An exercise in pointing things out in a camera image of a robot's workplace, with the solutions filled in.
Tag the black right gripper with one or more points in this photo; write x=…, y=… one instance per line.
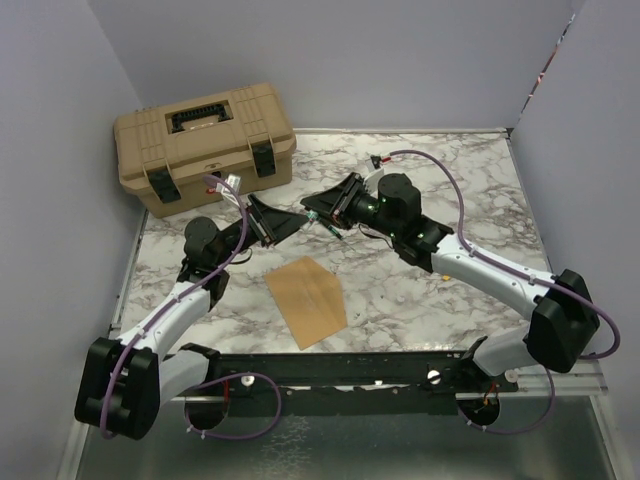
x=337, y=202

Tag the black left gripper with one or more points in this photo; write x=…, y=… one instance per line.
x=272, y=225

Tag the white green glue stick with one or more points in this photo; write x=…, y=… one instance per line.
x=312, y=217

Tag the green black glue pen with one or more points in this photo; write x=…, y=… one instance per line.
x=334, y=232

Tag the brown paper envelope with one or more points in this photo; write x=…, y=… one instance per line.
x=310, y=299

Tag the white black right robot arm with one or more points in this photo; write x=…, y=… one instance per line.
x=560, y=323

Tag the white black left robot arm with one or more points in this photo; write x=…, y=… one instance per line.
x=126, y=380

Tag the tan plastic toolbox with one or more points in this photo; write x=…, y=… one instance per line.
x=165, y=152

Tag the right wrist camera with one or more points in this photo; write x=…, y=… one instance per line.
x=375, y=166

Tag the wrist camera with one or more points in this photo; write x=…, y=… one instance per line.
x=228, y=188
x=375, y=166

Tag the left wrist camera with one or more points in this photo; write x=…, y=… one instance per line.
x=228, y=188

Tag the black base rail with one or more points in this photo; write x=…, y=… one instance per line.
x=338, y=384

